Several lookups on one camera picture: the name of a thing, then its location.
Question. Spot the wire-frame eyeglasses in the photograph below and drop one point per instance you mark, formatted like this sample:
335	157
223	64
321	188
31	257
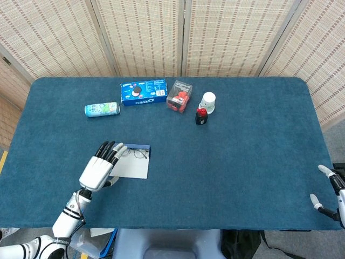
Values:
138	154

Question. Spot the black bottle with red cap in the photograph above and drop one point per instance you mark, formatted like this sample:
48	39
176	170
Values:
201	118

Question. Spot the blue glasses case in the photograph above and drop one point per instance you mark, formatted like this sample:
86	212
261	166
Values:
134	168

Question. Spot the light blue drink can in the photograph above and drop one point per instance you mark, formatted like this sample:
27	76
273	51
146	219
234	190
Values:
102	109

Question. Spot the blue tablecloth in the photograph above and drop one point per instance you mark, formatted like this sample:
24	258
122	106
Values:
215	162

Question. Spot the woven bamboo folding screen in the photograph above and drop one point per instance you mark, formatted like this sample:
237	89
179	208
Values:
148	35

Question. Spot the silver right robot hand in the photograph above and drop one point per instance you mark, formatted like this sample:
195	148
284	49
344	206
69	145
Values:
341	199

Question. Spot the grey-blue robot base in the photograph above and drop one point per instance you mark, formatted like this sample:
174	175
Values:
167	242

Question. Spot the clear plastic bag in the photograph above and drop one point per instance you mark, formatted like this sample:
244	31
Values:
86	244

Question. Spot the black bag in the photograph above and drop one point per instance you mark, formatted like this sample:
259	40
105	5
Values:
240	242

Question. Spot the blue Oreo cookie box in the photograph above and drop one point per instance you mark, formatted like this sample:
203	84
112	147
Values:
143	93

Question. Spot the white paper sheet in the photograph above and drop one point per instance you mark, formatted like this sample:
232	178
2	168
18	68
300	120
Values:
103	232

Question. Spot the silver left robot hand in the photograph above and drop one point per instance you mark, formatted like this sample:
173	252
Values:
95	174

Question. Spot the clear box of red caps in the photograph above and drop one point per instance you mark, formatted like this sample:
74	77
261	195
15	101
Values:
179	98

